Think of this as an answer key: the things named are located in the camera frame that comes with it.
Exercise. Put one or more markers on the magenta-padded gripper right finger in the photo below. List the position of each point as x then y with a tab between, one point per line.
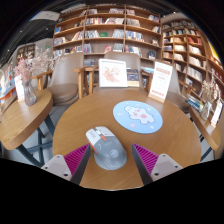
165	165

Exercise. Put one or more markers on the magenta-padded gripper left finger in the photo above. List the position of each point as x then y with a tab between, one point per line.
60	165

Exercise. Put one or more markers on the grey computer mouse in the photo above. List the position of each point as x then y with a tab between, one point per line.
107	150

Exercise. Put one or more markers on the round light blue mouse pad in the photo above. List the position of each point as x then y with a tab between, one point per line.
137	116

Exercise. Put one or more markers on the round wooden side table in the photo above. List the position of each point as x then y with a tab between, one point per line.
23	120
208	131

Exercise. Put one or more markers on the stack of books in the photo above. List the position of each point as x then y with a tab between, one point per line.
195	103

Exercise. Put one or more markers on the glass vase with pale flowers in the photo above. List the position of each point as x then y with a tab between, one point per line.
206	110

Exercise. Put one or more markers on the brown padded wooden armchair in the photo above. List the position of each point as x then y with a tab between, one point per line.
66	78
128	60
176	96

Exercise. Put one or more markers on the small white card sign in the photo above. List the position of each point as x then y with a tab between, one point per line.
19	88
216	113

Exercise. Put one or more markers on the glass vase with pink flowers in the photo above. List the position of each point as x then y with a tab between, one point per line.
29	95

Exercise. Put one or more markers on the white red sign stand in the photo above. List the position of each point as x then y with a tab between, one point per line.
161	80

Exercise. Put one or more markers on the dark book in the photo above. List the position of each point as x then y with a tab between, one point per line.
133	77

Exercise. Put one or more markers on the white framed flower picture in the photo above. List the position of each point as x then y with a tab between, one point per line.
113	73

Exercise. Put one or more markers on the curved wooden bookshelf unit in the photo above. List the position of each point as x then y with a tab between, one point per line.
186	50

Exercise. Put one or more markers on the small distant bookshelf unit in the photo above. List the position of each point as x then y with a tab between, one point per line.
26	51

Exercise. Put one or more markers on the wide wooden bookshelf unit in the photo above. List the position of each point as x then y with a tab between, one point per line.
106	31

